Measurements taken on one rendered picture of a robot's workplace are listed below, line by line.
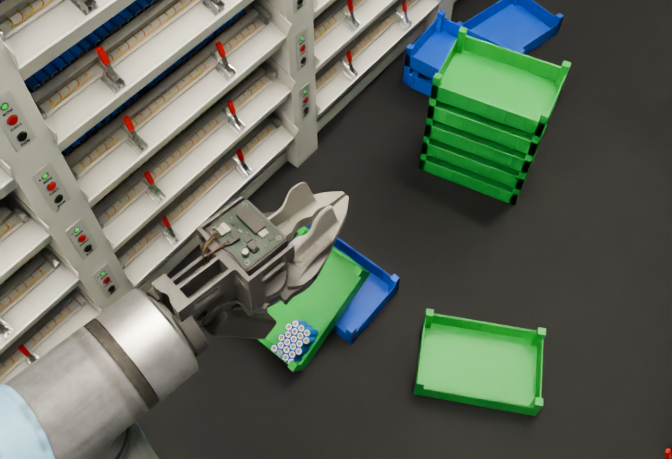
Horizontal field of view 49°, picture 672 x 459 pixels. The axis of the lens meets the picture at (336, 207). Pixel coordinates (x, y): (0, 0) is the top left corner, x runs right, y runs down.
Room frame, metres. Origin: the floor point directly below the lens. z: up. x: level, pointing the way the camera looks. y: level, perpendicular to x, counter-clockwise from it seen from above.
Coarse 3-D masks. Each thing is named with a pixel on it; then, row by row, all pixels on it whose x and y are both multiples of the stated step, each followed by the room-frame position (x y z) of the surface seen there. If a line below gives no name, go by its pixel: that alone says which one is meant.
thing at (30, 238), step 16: (0, 208) 0.76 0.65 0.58; (16, 208) 0.75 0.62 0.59; (16, 224) 0.74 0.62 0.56; (32, 224) 0.74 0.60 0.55; (16, 240) 0.71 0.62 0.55; (32, 240) 0.71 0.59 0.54; (48, 240) 0.73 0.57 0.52; (0, 256) 0.67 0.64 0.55; (16, 256) 0.68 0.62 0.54; (32, 256) 0.70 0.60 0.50; (0, 272) 0.64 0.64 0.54
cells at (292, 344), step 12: (288, 324) 0.73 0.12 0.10; (300, 324) 0.73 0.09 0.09; (288, 336) 0.70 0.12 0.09; (300, 336) 0.69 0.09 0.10; (312, 336) 0.71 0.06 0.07; (276, 348) 0.68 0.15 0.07; (288, 348) 0.67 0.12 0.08; (300, 348) 0.67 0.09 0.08; (288, 360) 0.65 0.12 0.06; (300, 360) 0.66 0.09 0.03
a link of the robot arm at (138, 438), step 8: (136, 424) 0.21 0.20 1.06; (128, 432) 0.18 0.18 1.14; (136, 432) 0.19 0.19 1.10; (128, 440) 0.17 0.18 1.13; (136, 440) 0.18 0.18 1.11; (144, 440) 0.18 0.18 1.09; (128, 448) 0.17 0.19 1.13; (136, 448) 0.17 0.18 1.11; (144, 448) 0.17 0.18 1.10; (120, 456) 0.16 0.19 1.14; (128, 456) 0.16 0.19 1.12; (136, 456) 0.16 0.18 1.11; (144, 456) 0.17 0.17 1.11; (152, 456) 0.17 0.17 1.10
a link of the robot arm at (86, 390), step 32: (96, 320) 0.24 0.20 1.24; (64, 352) 0.21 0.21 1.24; (96, 352) 0.21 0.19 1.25; (0, 384) 0.19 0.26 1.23; (32, 384) 0.19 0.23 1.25; (64, 384) 0.19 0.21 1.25; (96, 384) 0.19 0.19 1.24; (128, 384) 0.19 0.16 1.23; (0, 416) 0.16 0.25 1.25; (32, 416) 0.16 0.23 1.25; (64, 416) 0.16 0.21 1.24; (96, 416) 0.17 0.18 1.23; (128, 416) 0.17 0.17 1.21; (0, 448) 0.14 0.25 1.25; (32, 448) 0.14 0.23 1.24; (64, 448) 0.14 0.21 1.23; (96, 448) 0.15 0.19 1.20
